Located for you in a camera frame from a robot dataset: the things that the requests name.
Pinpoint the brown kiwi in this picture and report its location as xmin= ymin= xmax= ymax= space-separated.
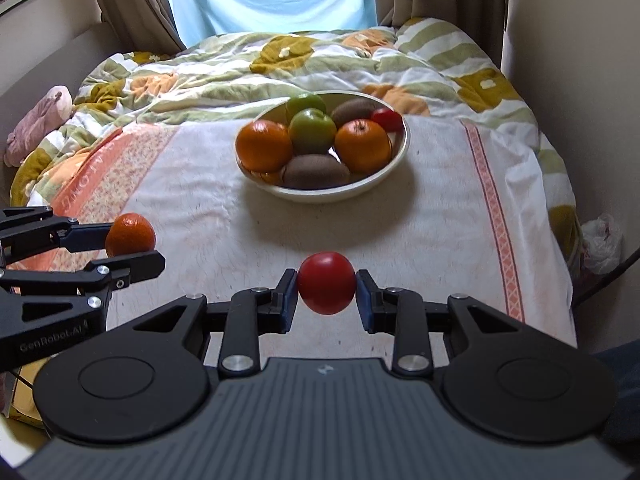
xmin=281 ymin=154 xmax=351 ymax=190
xmin=331 ymin=98 xmax=377 ymax=130

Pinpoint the black cable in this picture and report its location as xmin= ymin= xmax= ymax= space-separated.
xmin=570 ymin=247 xmax=640 ymax=311

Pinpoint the orange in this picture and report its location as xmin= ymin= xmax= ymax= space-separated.
xmin=334 ymin=119 xmax=392 ymax=174
xmin=235 ymin=120 xmax=294 ymax=173

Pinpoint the small mandarin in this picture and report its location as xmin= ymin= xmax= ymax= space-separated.
xmin=105 ymin=213 xmax=157 ymax=258

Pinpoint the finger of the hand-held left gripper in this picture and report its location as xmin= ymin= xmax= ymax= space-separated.
xmin=0 ymin=251 xmax=166 ymax=310
xmin=0 ymin=207 xmax=118 ymax=267

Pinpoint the green apple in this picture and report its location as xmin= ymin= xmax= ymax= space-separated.
xmin=286 ymin=92 xmax=327 ymax=120
xmin=289 ymin=108 xmax=337 ymax=156

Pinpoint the white plastic bag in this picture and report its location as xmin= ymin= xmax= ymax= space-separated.
xmin=580 ymin=213 xmax=625 ymax=276

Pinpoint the pink plush toy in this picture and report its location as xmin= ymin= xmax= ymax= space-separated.
xmin=4 ymin=85 xmax=73 ymax=168

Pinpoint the white cloth with pink band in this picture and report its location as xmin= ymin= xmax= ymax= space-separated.
xmin=47 ymin=115 xmax=578 ymax=351

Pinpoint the floral quilt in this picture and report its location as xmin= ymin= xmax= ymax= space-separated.
xmin=7 ymin=17 xmax=583 ymax=428

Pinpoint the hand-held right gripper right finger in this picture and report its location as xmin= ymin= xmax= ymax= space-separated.
xmin=356 ymin=269 xmax=519 ymax=375

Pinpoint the cream oval bowl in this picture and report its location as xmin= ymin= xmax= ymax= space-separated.
xmin=235 ymin=91 xmax=412 ymax=204

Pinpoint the red tomato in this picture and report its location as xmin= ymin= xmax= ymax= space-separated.
xmin=371 ymin=107 xmax=404 ymax=134
xmin=297 ymin=251 xmax=357 ymax=316

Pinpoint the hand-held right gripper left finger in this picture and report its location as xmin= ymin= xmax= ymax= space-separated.
xmin=132 ymin=268 xmax=300 ymax=376

